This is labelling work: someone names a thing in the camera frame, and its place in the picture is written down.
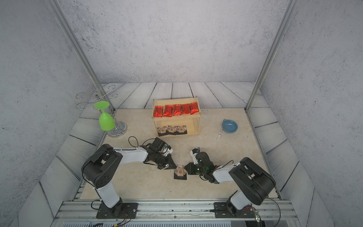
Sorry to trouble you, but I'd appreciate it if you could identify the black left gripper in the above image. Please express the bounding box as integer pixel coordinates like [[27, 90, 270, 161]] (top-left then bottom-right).
[[154, 152, 179, 170]]

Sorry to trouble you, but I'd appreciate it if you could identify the black floral tea bag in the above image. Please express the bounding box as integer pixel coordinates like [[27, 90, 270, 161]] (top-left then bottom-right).
[[166, 125, 177, 135], [174, 165, 187, 180], [157, 126, 169, 137], [176, 125, 188, 135]]

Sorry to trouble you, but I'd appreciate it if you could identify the red tea bag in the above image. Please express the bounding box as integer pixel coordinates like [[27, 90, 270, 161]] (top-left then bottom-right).
[[181, 104, 191, 115], [163, 105, 174, 117], [173, 105, 182, 116], [153, 106, 164, 117], [189, 102, 199, 114]]

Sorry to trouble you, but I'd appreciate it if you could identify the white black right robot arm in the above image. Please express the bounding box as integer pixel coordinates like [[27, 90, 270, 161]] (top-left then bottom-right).
[[184, 149, 276, 222]]

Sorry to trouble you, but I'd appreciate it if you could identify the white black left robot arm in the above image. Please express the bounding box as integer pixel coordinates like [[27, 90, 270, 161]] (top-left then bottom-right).
[[81, 137, 177, 220]]

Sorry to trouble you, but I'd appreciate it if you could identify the wooden two-tier shelf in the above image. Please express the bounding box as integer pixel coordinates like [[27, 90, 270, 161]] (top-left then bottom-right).
[[153, 97, 201, 137]]

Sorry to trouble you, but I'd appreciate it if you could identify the blue ceramic bowl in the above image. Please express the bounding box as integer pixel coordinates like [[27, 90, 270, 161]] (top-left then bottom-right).
[[222, 120, 238, 133]]

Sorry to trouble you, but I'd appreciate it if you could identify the green plastic wine glass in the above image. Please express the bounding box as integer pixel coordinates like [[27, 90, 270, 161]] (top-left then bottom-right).
[[94, 101, 116, 131]]

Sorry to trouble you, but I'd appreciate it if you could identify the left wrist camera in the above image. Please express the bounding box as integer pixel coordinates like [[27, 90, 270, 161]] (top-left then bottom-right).
[[161, 144, 174, 156]]

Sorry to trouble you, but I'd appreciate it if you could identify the silver wire glass rack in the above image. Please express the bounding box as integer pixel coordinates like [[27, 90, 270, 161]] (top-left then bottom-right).
[[76, 83, 127, 138]]

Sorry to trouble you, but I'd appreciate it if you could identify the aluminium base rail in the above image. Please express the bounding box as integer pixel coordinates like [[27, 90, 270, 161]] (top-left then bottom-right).
[[52, 199, 300, 227]]

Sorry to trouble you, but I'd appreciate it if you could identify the right aluminium frame post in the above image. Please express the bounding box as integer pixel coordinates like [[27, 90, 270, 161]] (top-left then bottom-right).
[[245, 0, 298, 113]]

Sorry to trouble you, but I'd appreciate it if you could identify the aluminium frame post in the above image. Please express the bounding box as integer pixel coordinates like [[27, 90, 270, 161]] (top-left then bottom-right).
[[46, 0, 115, 114], [245, 0, 298, 113]]

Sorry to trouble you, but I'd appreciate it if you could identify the left aluminium frame post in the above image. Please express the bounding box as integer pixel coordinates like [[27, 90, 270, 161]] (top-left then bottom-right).
[[46, 0, 115, 114]]

